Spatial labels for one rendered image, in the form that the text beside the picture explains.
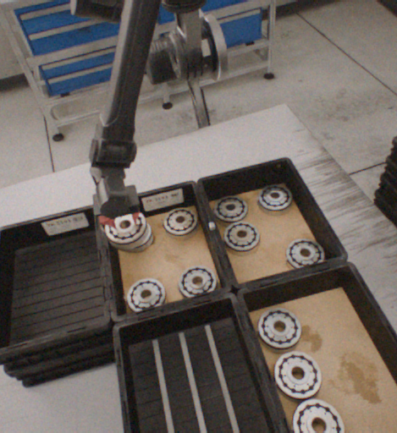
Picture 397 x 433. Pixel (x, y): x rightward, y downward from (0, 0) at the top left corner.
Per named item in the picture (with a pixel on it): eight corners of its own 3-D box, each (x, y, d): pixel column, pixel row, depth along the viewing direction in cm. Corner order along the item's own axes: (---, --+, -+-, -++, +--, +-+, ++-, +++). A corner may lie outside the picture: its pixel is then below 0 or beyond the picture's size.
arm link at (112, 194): (135, 137, 85) (92, 134, 81) (148, 175, 78) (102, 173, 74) (122, 179, 93) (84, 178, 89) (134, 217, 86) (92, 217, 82)
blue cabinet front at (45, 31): (51, 95, 276) (13, 9, 233) (154, 68, 286) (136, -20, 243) (51, 97, 274) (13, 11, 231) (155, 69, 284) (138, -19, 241)
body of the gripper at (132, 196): (140, 209, 94) (134, 188, 88) (96, 220, 93) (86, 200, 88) (136, 189, 98) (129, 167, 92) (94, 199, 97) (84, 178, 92)
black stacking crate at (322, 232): (200, 205, 134) (195, 180, 125) (286, 183, 136) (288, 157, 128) (236, 312, 108) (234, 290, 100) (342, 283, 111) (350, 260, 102)
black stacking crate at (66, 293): (13, 251, 129) (-3, 229, 121) (107, 227, 132) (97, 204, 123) (5, 376, 103) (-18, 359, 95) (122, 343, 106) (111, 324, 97)
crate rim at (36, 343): (-1, 232, 122) (-5, 227, 120) (100, 207, 124) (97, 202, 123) (-14, 364, 96) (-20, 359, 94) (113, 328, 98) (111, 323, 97)
